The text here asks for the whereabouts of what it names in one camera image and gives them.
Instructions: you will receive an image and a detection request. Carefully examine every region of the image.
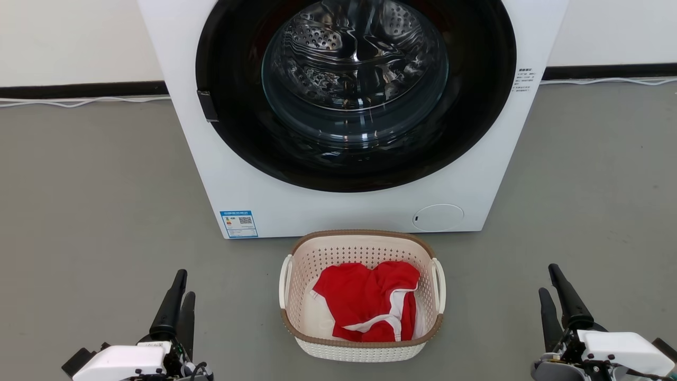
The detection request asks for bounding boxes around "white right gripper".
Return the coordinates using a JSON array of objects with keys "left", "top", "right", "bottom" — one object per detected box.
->
[{"left": 532, "top": 264, "right": 675, "bottom": 381}]

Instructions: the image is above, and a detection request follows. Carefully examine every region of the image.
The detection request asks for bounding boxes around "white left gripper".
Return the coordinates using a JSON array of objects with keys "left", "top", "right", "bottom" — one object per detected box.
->
[{"left": 72, "top": 269, "right": 213, "bottom": 381}]

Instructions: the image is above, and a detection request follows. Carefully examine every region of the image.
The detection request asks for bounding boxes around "cream brown-rimmed laundry basket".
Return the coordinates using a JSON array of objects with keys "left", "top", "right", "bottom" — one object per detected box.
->
[{"left": 279, "top": 229, "right": 447, "bottom": 363}]

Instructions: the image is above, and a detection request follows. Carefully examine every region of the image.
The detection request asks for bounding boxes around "blue energy label sticker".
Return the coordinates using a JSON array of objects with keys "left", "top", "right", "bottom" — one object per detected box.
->
[{"left": 219, "top": 210, "right": 259, "bottom": 239}]

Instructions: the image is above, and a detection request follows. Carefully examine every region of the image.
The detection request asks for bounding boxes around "white front-load washing machine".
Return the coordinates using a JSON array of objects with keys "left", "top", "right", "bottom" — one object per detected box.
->
[{"left": 136, "top": 0, "right": 571, "bottom": 240}]

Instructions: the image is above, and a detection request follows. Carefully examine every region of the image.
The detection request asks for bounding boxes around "round white filter cover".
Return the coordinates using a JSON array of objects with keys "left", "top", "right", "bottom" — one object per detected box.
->
[{"left": 412, "top": 204, "right": 465, "bottom": 232}]

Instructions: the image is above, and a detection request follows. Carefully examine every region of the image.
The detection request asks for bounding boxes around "red garment with white trim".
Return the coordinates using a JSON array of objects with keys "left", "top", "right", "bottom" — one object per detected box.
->
[{"left": 312, "top": 260, "right": 422, "bottom": 343}]

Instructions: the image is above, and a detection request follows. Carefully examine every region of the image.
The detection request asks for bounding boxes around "black round washer door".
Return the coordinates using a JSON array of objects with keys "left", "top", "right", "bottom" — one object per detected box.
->
[{"left": 195, "top": 0, "right": 517, "bottom": 193}]

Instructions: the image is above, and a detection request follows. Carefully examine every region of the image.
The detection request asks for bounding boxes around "steel perforated washer drum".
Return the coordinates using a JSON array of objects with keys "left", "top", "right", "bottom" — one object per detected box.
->
[{"left": 267, "top": 0, "right": 442, "bottom": 109}]

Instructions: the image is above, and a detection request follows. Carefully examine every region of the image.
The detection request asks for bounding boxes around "thin black left gripper cable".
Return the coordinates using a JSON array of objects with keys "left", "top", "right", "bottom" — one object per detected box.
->
[{"left": 180, "top": 361, "right": 214, "bottom": 381}]

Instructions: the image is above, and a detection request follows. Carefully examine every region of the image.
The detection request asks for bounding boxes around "black door latch handle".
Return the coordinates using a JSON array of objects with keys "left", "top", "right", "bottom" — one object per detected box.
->
[{"left": 197, "top": 90, "right": 219, "bottom": 123}]

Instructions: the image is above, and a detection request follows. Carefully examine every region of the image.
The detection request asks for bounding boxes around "white floor cable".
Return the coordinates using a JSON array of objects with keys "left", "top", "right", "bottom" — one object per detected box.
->
[
  {"left": 0, "top": 95, "right": 171, "bottom": 108},
  {"left": 539, "top": 77, "right": 677, "bottom": 86}
]

